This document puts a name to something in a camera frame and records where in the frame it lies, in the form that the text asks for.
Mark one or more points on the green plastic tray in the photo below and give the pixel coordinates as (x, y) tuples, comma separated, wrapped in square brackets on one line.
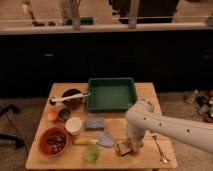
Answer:
[(111, 94)]

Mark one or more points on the blue sponge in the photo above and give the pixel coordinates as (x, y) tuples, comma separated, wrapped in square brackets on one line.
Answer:
[(94, 124)]

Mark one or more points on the yellow banana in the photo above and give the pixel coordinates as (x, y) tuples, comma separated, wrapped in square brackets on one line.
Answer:
[(85, 141)]

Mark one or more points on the orange bowl with nuts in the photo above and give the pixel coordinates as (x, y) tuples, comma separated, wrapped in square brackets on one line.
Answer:
[(53, 141)]

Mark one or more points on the grey blue cloth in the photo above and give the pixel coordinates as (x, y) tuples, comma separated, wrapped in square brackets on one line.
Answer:
[(105, 139)]

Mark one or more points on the white round container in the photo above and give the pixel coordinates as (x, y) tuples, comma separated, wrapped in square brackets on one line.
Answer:
[(73, 125)]

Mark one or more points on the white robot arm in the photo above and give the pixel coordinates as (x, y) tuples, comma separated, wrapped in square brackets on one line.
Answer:
[(140, 118)]

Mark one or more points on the wooden board eraser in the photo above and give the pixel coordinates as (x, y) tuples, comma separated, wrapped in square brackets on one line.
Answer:
[(122, 149)]

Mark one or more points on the small dark cup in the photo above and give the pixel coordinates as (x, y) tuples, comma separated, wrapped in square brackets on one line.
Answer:
[(64, 113)]

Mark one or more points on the black chair base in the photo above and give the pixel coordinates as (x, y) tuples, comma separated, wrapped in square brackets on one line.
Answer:
[(19, 142)]

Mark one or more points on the metal fork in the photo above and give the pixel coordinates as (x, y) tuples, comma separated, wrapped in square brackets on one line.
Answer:
[(163, 157)]

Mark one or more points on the orange fruit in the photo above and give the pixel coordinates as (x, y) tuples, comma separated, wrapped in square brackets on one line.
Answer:
[(52, 116)]

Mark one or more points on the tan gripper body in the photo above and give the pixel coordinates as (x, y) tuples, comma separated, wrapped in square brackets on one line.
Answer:
[(133, 146)]

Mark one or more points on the green cup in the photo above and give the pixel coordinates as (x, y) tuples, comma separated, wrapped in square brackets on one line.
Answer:
[(91, 154)]

